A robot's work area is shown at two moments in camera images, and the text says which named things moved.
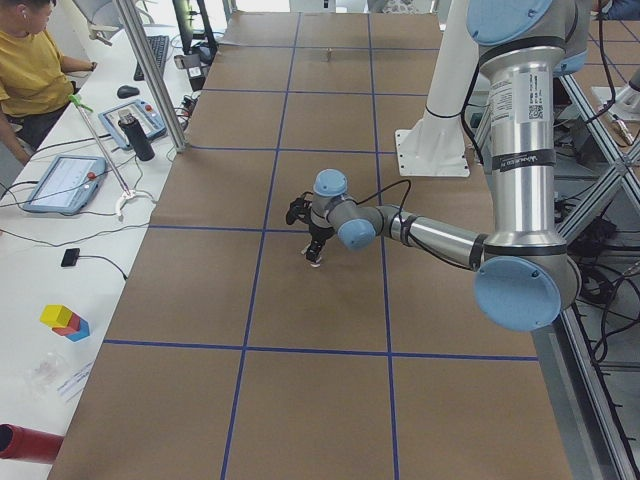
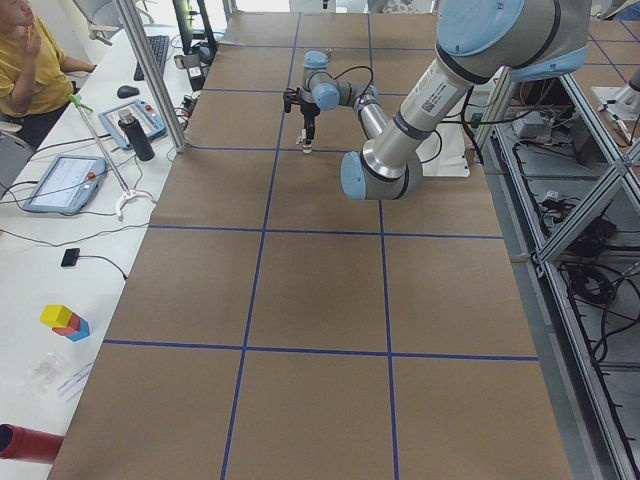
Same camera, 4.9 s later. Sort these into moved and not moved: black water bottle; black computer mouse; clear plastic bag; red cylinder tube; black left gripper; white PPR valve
Moved: black left gripper; white PPR valve
Not moved: clear plastic bag; black computer mouse; red cylinder tube; black water bottle
